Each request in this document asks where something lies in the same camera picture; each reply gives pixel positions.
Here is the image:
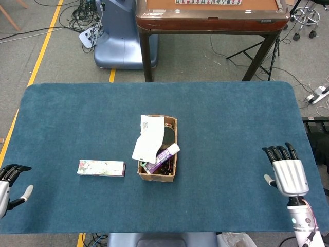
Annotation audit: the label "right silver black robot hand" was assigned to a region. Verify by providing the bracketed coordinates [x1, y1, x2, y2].
[262, 142, 310, 199]

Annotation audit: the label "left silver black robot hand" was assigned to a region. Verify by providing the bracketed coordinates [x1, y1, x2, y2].
[0, 164, 34, 219]

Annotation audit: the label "white plastic packet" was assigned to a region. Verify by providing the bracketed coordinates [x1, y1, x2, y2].
[131, 114, 165, 165]

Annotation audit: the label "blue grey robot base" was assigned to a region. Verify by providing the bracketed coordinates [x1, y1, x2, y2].
[94, 0, 159, 70]

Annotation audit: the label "clear plastic bag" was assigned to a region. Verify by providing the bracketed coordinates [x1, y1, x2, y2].
[217, 232, 251, 247]

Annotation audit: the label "open brown cardboard box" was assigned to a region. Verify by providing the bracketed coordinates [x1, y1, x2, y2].
[138, 115, 178, 183]

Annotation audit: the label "black equipment case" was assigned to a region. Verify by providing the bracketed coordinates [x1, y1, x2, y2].
[302, 117, 329, 165]

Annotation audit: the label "white power strip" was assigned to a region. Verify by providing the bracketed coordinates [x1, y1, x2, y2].
[79, 27, 96, 49]
[305, 86, 329, 104]

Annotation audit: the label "floral printed rectangular carton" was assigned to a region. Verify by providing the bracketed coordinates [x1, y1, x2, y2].
[77, 159, 127, 178]

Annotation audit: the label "blue felt table cloth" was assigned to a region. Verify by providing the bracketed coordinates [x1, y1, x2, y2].
[0, 81, 327, 234]

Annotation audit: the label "dark red snack pack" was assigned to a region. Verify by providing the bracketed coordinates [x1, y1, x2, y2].
[159, 158, 176, 176]

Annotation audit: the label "black tripod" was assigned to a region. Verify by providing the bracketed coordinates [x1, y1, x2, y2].
[226, 38, 281, 82]

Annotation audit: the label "purple white tube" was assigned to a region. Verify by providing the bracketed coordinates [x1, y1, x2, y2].
[145, 143, 180, 174]

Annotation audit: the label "glass jar black lid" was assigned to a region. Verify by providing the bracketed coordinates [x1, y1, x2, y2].
[161, 123, 178, 149]

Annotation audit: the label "grey blue robot chassis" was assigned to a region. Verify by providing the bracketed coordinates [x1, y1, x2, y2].
[106, 233, 218, 247]

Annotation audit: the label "black chrome rolling stool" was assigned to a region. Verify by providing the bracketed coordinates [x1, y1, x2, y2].
[289, 0, 322, 42]

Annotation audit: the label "white chair wooden legs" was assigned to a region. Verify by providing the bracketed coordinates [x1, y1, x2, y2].
[0, 0, 28, 31]

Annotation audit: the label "brown mahjong table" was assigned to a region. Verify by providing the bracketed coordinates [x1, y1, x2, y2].
[135, 0, 290, 82]

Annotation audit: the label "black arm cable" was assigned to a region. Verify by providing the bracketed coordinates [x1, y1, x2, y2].
[302, 226, 319, 247]

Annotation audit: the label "black floor cable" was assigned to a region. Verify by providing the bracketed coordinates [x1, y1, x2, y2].
[0, 25, 78, 42]

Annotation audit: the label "black cable tangle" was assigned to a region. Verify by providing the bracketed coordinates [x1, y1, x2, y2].
[59, 0, 105, 54]

